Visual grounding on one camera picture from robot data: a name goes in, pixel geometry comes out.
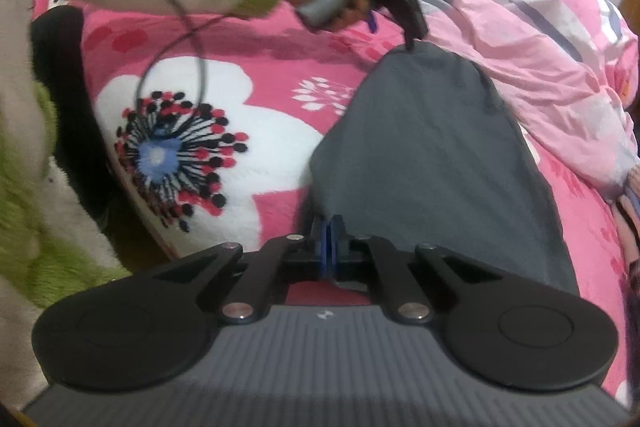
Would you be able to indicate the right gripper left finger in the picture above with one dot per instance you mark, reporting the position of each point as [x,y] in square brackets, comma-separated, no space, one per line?
[261,279]

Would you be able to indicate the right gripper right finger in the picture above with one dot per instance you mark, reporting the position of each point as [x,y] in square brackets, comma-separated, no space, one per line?
[375,263]

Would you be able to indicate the dark grey trousers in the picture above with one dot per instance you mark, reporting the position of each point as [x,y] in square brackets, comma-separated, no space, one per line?
[428,153]

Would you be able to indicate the pink patterned duvet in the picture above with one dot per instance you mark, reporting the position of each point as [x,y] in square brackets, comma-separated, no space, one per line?
[567,68]

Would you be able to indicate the dark plaid folded cloth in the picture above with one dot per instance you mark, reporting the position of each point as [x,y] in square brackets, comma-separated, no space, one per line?
[633,279]

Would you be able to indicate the brown wooden door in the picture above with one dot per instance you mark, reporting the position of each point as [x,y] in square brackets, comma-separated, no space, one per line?
[631,10]

